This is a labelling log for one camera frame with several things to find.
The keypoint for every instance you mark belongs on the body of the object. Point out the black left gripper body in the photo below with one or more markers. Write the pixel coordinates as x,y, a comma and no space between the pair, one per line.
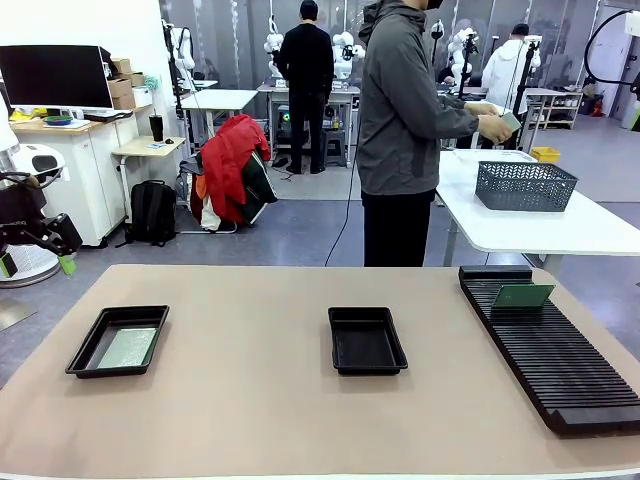
20,215

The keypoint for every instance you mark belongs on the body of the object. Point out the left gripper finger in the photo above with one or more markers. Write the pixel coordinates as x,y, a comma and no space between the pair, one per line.
67,265
7,265

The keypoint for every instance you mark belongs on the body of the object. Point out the black plastic ESD tray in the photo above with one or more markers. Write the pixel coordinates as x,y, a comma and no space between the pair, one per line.
367,345
85,350

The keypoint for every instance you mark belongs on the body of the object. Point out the green circuit board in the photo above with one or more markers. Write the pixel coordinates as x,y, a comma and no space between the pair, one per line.
127,347
522,296
512,121

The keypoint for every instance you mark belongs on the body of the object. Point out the person's right forearm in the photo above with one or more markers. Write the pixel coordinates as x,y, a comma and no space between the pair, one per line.
455,127

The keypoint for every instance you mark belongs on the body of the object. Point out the person's left forearm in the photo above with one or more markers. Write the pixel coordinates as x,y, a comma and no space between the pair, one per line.
452,101

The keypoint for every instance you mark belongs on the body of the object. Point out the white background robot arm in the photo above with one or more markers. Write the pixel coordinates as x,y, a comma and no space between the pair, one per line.
457,42
345,45
273,45
186,55

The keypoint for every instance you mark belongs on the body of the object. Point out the person's right hand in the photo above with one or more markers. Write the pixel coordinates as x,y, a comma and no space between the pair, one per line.
492,130

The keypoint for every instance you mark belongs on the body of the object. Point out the person's left hand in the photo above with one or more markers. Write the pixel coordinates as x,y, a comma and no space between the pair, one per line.
480,108

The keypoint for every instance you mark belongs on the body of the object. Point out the white cylindrical air purifier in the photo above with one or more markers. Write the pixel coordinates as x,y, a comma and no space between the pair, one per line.
35,265

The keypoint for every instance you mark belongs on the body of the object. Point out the grey metal floor plate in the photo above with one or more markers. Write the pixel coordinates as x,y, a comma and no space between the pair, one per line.
12,312

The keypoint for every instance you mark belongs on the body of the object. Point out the white cabinet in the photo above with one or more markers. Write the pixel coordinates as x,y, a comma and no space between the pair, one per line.
90,190

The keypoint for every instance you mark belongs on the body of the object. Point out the wooden shelf unit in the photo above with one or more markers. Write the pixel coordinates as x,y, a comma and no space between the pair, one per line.
555,100

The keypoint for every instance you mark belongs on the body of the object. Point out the yellow box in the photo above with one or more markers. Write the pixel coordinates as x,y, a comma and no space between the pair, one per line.
545,155

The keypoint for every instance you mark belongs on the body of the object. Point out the black backpack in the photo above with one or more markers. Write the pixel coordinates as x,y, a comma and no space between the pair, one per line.
152,210

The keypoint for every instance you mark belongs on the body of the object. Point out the green bowl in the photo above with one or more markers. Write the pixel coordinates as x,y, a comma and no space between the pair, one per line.
59,120

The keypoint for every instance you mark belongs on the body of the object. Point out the grey plastic basket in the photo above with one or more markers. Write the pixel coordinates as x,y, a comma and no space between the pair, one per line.
525,187

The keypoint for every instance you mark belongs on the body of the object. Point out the small wooden side table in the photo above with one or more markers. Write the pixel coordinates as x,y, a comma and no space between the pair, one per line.
140,147

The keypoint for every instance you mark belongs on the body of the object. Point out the person in white jacket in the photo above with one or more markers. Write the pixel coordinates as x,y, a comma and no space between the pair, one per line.
502,70

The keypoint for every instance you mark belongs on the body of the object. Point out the black computer monitor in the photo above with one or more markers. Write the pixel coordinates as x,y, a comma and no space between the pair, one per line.
55,75

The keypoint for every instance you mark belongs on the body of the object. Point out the brown cardboard box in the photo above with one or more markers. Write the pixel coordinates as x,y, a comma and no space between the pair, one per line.
120,87
125,102
138,80
121,66

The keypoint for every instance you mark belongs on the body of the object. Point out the black tumbler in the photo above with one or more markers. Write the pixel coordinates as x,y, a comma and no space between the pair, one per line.
156,130

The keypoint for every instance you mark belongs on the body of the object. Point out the white storage box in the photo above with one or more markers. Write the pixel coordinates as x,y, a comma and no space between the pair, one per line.
142,97

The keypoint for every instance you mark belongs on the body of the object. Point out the white tube chair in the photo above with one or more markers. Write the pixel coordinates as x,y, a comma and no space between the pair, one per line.
234,227

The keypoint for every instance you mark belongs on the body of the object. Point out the teal mesh bundle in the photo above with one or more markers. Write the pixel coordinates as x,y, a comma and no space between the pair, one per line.
151,81

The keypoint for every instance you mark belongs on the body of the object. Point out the red jacket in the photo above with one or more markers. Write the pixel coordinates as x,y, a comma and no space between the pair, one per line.
230,160

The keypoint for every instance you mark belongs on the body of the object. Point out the dark green garment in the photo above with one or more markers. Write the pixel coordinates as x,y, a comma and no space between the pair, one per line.
260,190

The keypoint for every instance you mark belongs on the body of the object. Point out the white desk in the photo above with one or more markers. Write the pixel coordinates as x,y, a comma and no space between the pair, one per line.
220,97

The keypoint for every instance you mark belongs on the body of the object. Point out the person in grey jacket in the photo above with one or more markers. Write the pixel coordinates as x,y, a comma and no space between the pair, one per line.
395,100

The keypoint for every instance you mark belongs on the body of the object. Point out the black slotted board rack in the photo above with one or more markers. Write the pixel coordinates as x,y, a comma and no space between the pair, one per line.
550,360

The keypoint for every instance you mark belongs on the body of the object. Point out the grey step stool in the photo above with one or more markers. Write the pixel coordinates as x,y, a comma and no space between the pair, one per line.
334,147

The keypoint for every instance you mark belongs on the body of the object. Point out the grey workbench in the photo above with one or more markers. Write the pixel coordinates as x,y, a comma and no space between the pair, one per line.
345,91

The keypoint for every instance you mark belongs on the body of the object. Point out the person in black clothes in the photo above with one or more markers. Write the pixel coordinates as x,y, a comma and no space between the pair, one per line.
305,60

